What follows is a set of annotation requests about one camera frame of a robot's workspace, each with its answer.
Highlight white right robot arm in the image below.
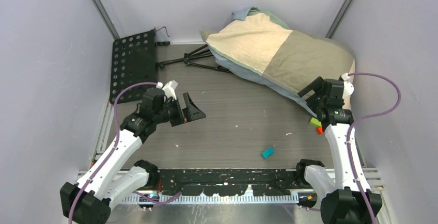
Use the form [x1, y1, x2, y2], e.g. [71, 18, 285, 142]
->
[294, 74, 382, 223]

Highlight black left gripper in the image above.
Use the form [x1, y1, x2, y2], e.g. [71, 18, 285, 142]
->
[154, 92, 205, 126]

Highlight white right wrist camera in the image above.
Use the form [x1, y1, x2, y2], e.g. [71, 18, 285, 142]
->
[339, 73, 354, 99]

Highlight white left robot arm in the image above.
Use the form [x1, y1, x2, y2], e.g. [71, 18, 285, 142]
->
[60, 86, 206, 223]

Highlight teal block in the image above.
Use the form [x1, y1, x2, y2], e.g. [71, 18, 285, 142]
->
[261, 147, 274, 159]

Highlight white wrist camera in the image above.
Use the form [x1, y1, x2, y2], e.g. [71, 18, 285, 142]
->
[339, 73, 354, 99]
[156, 80, 178, 100]

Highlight black folding stand legs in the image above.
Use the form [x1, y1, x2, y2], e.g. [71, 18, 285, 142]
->
[155, 44, 231, 73]

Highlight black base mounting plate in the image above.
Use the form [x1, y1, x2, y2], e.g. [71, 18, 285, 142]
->
[155, 169, 300, 197]

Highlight orange red block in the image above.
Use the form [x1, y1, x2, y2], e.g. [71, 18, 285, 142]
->
[316, 127, 324, 135]

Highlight black perforated music stand tray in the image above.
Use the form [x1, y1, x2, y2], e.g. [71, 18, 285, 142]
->
[109, 29, 158, 104]

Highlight blue beige patchwork pillowcase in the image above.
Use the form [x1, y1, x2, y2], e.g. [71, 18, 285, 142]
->
[200, 7, 356, 116]

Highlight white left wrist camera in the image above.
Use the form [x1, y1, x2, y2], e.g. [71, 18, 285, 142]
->
[156, 80, 178, 100]

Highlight green block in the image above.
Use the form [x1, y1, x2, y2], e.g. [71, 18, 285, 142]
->
[309, 117, 322, 127]

